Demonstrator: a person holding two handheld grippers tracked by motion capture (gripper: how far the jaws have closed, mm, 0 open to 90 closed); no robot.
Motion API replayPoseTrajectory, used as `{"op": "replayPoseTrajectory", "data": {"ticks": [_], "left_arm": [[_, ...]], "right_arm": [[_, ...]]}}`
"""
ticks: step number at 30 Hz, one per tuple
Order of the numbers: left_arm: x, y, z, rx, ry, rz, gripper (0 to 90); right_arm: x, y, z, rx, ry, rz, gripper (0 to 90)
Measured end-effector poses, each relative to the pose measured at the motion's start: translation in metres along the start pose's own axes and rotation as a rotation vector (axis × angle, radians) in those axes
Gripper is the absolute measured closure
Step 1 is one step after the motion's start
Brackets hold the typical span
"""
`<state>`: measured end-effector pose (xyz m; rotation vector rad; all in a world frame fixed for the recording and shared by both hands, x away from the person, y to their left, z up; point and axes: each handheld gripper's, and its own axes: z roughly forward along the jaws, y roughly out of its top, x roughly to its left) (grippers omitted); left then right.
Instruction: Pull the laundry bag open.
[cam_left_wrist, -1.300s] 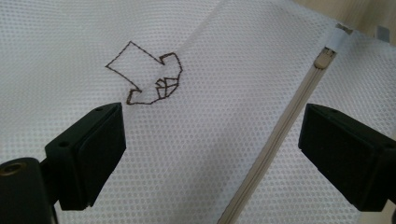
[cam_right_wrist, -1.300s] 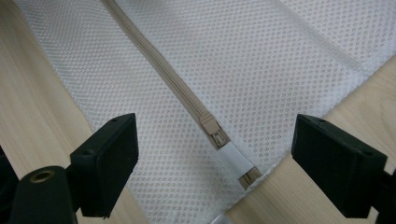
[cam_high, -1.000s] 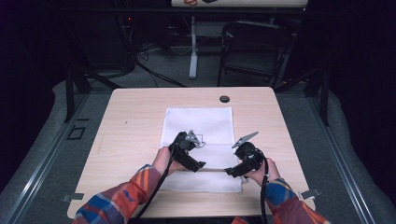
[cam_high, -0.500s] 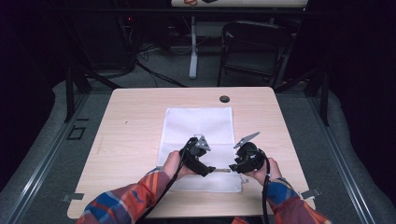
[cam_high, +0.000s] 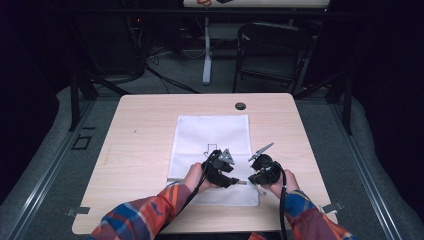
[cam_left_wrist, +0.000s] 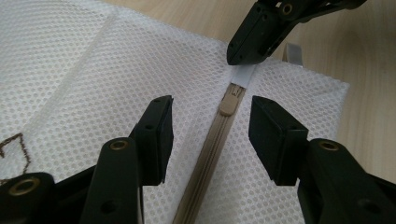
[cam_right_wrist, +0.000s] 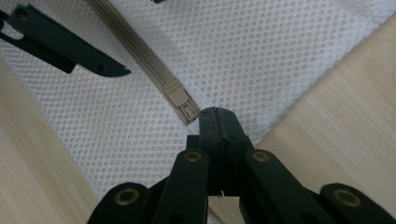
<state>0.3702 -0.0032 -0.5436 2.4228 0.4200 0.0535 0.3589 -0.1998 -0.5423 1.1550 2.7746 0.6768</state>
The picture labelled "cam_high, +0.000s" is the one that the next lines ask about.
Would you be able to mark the white table leg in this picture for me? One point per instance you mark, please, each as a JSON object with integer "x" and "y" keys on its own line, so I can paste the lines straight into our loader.
{"x": 207, "y": 60}

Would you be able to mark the black metal stand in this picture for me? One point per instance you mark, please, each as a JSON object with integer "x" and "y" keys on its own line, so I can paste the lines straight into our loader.
{"x": 347, "y": 103}
{"x": 74, "y": 100}

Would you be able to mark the black table grommet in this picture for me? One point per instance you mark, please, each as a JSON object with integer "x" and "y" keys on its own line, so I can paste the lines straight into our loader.
{"x": 240, "y": 106}

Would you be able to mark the orange object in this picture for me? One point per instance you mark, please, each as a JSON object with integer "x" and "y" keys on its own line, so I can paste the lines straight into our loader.
{"x": 204, "y": 2}

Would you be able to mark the person's left hand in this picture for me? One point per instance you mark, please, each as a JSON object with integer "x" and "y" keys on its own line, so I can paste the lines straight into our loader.
{"x": 193, "y": 176}

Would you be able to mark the black folding chair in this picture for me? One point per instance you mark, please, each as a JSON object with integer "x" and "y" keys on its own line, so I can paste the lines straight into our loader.
{"x": 273, "y": 50}

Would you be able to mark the person's right hand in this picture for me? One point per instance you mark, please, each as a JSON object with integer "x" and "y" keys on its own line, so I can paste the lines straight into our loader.
{"x": 290, "y": 185}

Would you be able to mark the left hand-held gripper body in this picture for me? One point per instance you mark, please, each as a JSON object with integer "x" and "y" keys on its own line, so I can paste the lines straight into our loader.
{"x": 218, "y": 170}

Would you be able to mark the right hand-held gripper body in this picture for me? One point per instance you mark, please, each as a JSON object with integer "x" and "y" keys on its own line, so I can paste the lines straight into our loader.
{"x": 268, "y": 168}

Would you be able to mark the white cloth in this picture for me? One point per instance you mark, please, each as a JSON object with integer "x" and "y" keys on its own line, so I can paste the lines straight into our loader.
{"x": 213, "y": 133}

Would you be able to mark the metal table bracket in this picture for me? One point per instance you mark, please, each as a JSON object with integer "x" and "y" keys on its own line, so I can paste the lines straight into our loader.
{"x": 78, "y": 211}
{"x": 333, "y": 207}

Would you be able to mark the black equipment cabinet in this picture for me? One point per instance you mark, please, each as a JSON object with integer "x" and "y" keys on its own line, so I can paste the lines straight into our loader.
{"x": 110, "y": 43}

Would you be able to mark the aluminium floor rail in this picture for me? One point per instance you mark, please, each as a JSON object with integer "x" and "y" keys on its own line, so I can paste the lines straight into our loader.
{"x": 50, "y": 166}
{"x": 365, "y": 166}

